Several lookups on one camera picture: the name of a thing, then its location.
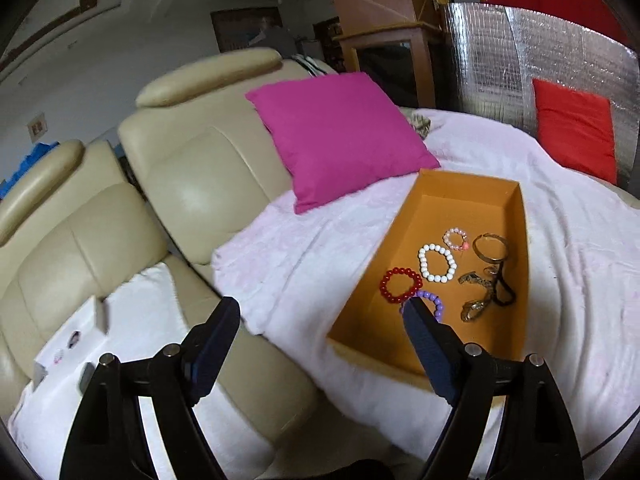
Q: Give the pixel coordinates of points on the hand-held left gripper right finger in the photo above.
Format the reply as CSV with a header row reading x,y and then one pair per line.
x,y
435,355

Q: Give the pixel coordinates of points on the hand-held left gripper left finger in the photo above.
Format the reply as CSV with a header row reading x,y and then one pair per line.
x,y
210,355

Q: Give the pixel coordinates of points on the metal wristwatch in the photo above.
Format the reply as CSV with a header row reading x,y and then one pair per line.
x,y
475,305

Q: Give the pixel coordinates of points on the metal bangle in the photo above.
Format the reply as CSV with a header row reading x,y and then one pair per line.
x,y
479,255

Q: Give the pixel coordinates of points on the orange cardboard box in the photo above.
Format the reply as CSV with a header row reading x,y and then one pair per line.
x,y
450,200

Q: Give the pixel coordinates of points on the white cloth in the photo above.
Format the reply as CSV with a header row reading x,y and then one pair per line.
x,y
145,290

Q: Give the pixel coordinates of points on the white shallow box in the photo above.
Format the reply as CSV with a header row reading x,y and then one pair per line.
x,y
75,330

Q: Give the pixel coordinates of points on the pale pink blanket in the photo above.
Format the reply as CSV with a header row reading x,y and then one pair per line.
x,y
310,260

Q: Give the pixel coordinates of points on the beige leather sofa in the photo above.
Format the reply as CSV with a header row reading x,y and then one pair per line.
x,y
190,175

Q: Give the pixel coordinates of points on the patterned crumpled cloth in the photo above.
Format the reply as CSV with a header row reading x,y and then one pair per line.
x,y
420,124

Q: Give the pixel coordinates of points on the magenta pillow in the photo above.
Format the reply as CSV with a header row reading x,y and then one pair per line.
x,y
345,135

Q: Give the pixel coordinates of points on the blue plastic sheet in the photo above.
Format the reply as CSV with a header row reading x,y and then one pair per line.
x,y
30,165

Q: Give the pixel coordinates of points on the red pillow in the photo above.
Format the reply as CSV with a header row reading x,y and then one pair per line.
x,y
575,130

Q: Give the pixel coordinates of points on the silver foil panel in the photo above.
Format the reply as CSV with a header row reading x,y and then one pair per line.
x,y
490,60

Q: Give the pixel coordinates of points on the dark framed picture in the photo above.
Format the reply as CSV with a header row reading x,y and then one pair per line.
x,y
240,30

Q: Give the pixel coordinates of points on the wooden cabinet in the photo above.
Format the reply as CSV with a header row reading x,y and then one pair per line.
x,y
380,5

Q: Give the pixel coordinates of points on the small wall picture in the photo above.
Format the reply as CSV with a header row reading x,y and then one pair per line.
x,y
37,129

